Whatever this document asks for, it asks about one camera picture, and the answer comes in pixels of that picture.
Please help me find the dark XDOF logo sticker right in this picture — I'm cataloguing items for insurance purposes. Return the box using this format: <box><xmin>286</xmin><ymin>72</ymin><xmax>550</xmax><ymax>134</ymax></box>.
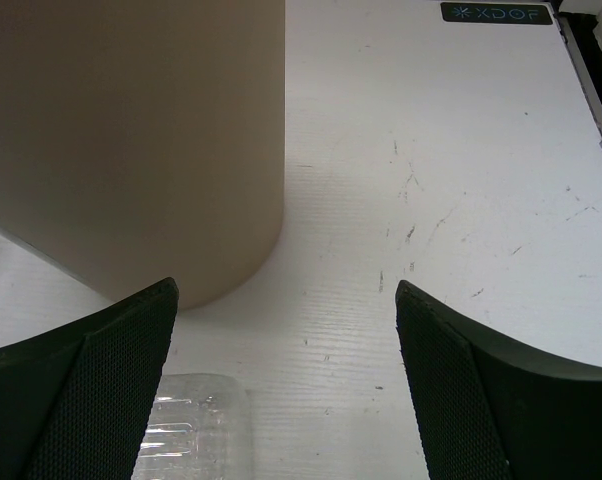
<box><xmin>440</xmin><ymin>2</ymin><xmax>553</xmax><ymax>25</ymax></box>

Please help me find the beige round waste bin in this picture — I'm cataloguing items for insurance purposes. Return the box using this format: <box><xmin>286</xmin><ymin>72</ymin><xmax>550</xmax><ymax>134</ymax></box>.
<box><xmin>0</xmin><ymin>1</ymin><xmax>286</xmax><ymax>309</ymax></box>

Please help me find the clear bottle with white label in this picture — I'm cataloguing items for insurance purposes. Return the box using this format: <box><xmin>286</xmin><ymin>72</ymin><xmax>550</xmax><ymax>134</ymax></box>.
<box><xmin>132</xmin><ymin>373</ymin><xmax>254</xmax><ymax>480</ymax></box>

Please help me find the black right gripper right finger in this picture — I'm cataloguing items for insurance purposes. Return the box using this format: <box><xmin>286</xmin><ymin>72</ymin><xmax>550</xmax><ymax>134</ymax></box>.
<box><xmin>395</xmin><ymin>280</ymin><xmax>602</xmax><ymax>479</ymax></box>

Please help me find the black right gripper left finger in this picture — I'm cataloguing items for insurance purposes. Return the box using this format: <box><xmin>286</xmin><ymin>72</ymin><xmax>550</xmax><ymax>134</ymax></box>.
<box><xmin>0</xmin><ymin>278</ymin><xmax>179</xmax><ymax>479</ymax></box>

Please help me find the aluminium table edge rail right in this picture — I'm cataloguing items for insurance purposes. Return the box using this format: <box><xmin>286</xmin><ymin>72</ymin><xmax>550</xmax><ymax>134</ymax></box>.
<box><xmin>551</xmin><ymin>1</ymin><xmax>602</xmax><ymax>145</ymax></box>

